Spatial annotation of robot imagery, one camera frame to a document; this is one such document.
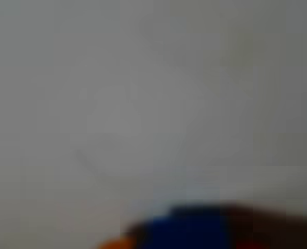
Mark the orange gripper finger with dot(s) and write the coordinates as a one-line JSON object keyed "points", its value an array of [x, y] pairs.
{"points": [[117, 245]]}

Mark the blue object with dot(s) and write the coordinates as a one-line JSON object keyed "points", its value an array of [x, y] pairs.
{"points": [[189, 230]]}

